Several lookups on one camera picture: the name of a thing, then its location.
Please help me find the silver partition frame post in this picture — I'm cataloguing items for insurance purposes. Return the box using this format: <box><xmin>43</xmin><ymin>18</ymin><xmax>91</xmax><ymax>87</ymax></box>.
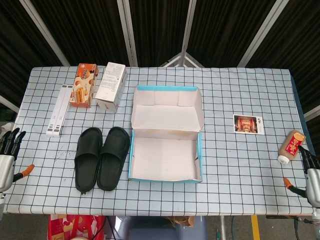
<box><xmin>181</xmin><ymin>0</ymin><xmax>198</xmax><ymax>67</ymax></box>
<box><xmin>0</xmin><ymin>94</ymin><xmax>21</xmax><ymax>113</ymax></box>
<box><xmin>116</xmin><ymin>0</ymin><xmax>138</xmax><ymax>67</ymax></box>
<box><xmin>19</xmin><ymin>0</ymin><xmax>71</xmax><ymax>67</ymax></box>
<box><xmin>303</xmin><ymin>104</ymin><xmax>320</xmax><ymax>121</ymax></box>
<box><xmin>237</xmin><ymin>0</ymin><xmax>291</xmax><ymax>68</ymax></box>

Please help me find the brown bottle with white cap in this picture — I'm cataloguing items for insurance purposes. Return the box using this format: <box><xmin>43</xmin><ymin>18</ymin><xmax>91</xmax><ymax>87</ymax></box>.
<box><xmin>277</xmin><ymin>129</ymin><xmax>307</xmax><ymax>165</ymax></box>

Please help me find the silver triangular partition foot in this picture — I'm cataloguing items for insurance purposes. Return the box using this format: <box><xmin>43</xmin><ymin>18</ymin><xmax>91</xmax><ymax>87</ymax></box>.
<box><xmin>159</xmin><ymin>52</ymin><xmax>206</xmax><ymax>68</ymax></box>

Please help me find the blue checkered tablecloth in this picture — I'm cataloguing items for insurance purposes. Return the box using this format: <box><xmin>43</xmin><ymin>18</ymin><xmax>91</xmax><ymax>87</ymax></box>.
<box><xmin>0</xmin><ymin>65</ymin><xmax>320</xmax><ymax>217</ymax></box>

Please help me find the red patterned bag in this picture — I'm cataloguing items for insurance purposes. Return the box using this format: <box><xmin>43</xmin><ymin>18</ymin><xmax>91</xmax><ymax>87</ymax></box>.
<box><xmin>48</xmin><ymin>214</ymin><xmax>107</xmax><ymax>240</ymax></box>

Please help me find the white carton box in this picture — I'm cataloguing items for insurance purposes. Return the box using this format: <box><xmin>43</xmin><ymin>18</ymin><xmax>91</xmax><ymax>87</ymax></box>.
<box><xmin>95</xmin><ymin>61</ymin><xmax>128</xmax><ymax>113</ymax></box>

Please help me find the white power strip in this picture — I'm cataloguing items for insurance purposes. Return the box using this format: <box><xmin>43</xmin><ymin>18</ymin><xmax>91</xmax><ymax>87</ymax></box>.
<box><xmin>45</xmin><ymin>84</ymin><xmax>74</xmax><ymax>138</ymax></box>

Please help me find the orange biscuit box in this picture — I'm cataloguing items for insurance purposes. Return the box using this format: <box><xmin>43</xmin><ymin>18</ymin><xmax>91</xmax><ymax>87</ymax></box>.
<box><xmin>69</xmin><ymin>63</ymin><xmax>99</xmax><ymax>108</ymax></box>

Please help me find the black rubber slipper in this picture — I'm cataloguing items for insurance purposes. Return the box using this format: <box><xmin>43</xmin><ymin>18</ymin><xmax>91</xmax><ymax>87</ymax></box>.
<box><xmin>74</xmin><ymin>127</ymin><xmax>103</xmax><ymax>195</ymax></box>
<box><xmin>96</xmin><ymin>126</ymin><xmax>131</xmax><ymax>192</ymax></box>

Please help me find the white rounded object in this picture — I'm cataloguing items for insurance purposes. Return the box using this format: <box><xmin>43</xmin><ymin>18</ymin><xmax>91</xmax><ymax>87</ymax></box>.
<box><xmin>0</xmin><ymin>122</ymin><xmax>13</xmax><ymax>137</ymax></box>

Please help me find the metal table leg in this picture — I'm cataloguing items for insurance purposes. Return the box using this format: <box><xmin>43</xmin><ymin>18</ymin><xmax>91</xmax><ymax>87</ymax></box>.
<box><xmin>219</xmin><ymin>216</ymin><xmax>227</xmax><ymax>240</ymax></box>

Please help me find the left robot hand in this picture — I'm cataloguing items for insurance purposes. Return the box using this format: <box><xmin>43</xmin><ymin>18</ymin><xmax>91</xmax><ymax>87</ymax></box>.
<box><xmin>0</xmin><ymin>127</ymin><xmax>35</xmax><ymax>193</ymax></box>

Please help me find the green cable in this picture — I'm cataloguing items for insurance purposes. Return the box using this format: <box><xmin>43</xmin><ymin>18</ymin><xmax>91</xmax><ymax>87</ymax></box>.
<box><xmin>230</xmin><ymin>216</ymin><xmax>237</xmax><ymax>240</ymax></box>

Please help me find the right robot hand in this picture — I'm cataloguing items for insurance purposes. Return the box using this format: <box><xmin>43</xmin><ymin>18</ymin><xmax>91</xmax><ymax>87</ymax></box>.
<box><xmin>283</xmin><ymin>146</ymin><xmax>320</xmax><ymax>208</ymax></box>

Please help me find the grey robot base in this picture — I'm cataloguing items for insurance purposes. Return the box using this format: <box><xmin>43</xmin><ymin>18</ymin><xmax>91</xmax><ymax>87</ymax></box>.
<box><xmin>107</xmin><ymin>216</ymin><xmax>208</xmax><ymax>240</ymax></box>

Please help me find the photo postcard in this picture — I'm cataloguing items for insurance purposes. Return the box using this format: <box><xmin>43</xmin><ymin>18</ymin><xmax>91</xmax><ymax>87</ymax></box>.
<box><xmin>233</xmin><ymin>114</ymin><xmax>265</xmax><ymax>135</ymax></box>

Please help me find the blue cardboard shoe box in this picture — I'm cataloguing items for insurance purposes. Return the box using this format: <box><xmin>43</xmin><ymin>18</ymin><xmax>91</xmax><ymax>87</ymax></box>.
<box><xmin>128</xmin><ymin>85</ymin><xmax>206</xmax><ymax>183</ymax></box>

